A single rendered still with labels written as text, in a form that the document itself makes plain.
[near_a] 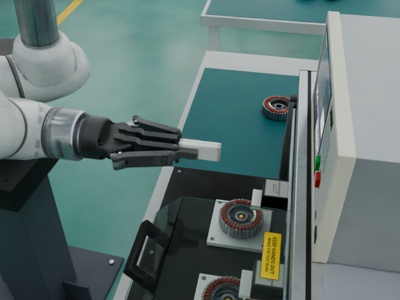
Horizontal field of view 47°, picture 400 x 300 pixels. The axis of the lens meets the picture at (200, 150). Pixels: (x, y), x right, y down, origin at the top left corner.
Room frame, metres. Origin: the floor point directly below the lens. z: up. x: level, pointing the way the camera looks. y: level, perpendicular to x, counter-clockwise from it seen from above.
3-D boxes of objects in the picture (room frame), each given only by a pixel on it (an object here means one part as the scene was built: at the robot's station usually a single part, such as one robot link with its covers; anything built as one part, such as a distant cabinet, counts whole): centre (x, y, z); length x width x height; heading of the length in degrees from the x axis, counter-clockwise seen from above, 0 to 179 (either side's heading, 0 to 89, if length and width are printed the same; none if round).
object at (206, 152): (0.60, 0.00, 1.18); 0.07 x 0.01 x 0.03; 79
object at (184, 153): (0.58, 0.03, 1.18); 0.05 x 0.03 x 0.01; 79
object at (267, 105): (1.33, -0.27, 0.77); 0.11 x 0.11 x 0.04
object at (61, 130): (0.64, 0.23, 1.18); 0.09 x 0.06 x 0.09; 169
